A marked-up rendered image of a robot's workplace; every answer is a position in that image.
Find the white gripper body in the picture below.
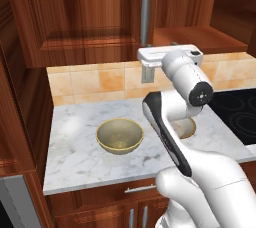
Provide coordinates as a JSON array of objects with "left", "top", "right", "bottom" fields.
[{"left": 137, "top": 44, "right": 192, "bottom": 70}]

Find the tall wooden cabinet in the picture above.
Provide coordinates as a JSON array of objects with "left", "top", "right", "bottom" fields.
[{"left": 0, "top": 0, "right": 56, "bottom": 228}]

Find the wooden base cabinet door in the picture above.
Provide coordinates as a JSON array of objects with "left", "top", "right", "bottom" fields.
[
  {"left": 54, "top": 202, "right": 140, "bottom": 228},
  {"left": 137, "top": 197, "right": 170, "bottom": 228}
]

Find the wooden cabinet under hob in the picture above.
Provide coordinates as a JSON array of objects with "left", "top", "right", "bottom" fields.
[{"left": 239, "top": 159, "right": 256, "bottom": 191}]

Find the brown-rimmed white bowl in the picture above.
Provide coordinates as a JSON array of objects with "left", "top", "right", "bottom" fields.
[{"left": 169, "top": 116, "right": 197, "bottom": 140}]

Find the yellow-rimmed grey bowl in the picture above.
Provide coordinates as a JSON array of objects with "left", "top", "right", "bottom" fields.
[{"left": 95, "top": 117, "right": 145, "bottom": 156}]

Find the black hob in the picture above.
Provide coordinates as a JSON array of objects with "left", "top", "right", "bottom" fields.
[{"left": 207, "top": 87, "right": 256, "bottom": 147}]

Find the wooden drawer front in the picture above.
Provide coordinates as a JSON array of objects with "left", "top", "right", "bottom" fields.
[{"left": 45, "top": 177, "right": 169, "bottom": 214}]

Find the grey appliance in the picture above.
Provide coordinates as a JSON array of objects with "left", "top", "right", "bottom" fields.
[{"left": 0, "top": 174, "right": 35, "bottom": 228}]

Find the grey cabinet door handle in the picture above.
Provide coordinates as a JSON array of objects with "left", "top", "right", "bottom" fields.
[{"left": 140, "top": 0, "right": 151, "bottom": 47}]

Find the open wooden wall shelf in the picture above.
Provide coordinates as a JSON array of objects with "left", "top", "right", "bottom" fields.
[{"left": 152, "top": 0, "right": 256, "bottom": 58}]

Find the wooden wall cabinet door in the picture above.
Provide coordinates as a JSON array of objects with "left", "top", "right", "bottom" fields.
[{"left": 3, "top": 0, "right": 159, "bottom": 70}]

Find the grey drawer handle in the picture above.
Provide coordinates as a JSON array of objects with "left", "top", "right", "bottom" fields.
[{"left": 124, "top": 184, "right": 158, "bottom": 195}]

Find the grey base cabinet handle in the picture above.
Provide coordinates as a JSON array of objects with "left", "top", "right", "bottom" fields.
[
  {"left": 128, "top": 208, "right": 136, "bottom": 228},
  {"left": 142, "top": 205, "right": 150, "bottom": 228}
]

